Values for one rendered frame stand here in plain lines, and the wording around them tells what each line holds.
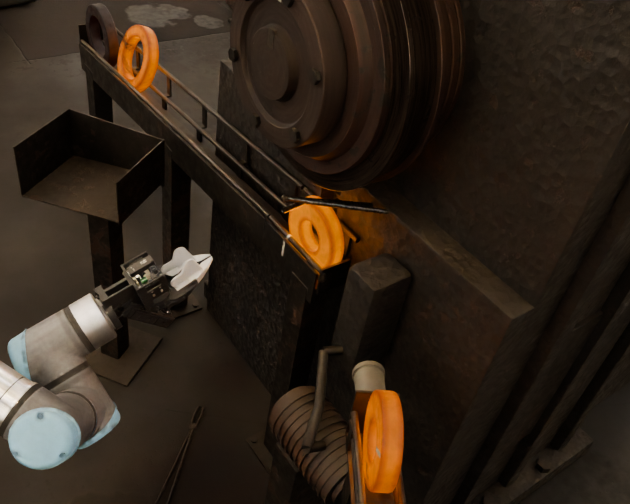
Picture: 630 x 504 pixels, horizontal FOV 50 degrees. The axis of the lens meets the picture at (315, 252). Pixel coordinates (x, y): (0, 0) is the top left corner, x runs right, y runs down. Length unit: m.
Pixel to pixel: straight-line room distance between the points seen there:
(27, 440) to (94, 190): 0.77
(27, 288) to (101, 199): 0.74
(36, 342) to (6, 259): 1.26
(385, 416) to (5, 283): 1.59
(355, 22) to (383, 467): 0.65
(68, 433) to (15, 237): 1.53
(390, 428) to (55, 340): 0.57
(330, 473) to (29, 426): 0.53
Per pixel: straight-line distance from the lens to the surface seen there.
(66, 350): 1.21
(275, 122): 1.18
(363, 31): 1.04
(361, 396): 1.15
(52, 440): 1.07
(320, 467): 1.30
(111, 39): 2.17
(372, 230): 1.32
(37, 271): 2.38
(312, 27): 1.03
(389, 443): 1.03
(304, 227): 1.40
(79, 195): 1.69
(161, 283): 1.20
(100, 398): 1.21
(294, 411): 1.34
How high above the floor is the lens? 1.61
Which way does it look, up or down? 40 degrees down
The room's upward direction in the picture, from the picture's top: 11 degrees clockwise
